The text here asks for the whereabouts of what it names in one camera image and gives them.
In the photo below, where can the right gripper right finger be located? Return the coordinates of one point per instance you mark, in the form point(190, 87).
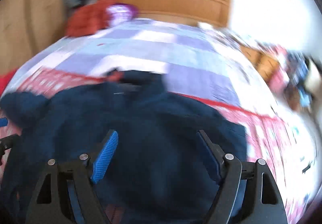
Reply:
point(247, 191)

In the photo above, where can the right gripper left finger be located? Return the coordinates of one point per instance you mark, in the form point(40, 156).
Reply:
point(64, 191)

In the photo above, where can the dark navy padded jacket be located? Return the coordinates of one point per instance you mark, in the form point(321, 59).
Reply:
point(156, 173)

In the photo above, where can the red checkered mat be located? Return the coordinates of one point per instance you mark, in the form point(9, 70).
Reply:
point(279, 143)

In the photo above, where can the red garment on bed edge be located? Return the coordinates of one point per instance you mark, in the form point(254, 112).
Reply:
point(5, 80)

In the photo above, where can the light wooden wardrobe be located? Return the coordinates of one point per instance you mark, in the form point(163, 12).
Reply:
point(27, 28)

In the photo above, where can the left wooden nightstand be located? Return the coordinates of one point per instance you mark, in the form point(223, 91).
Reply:
point(265, 64)

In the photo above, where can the orange red jacket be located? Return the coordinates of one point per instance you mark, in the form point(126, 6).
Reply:
point(89, 19)

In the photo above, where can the purple pink patchwork quilt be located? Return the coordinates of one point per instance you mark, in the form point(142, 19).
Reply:
point(193, 60)

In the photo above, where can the purple white pillow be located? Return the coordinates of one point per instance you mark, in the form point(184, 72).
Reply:
point(120, 13)

